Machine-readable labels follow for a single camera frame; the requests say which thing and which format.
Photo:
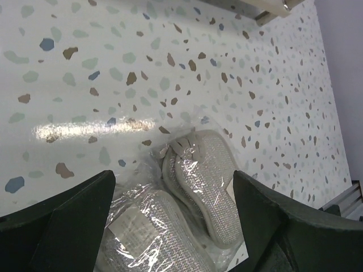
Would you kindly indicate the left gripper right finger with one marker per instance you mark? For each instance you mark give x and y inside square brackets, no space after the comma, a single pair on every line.
[282,234]

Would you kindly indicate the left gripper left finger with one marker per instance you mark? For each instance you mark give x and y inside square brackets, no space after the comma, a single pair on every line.
[61,233]

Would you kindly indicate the silver scourer pack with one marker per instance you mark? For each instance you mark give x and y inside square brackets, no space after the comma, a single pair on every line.
[149,229]
[197,162]

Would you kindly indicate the white two-tier shelf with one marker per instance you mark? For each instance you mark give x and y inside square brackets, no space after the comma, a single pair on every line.
[261,12]

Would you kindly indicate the aluminium frame rail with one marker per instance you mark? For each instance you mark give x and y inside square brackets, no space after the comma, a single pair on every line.
[348,204]

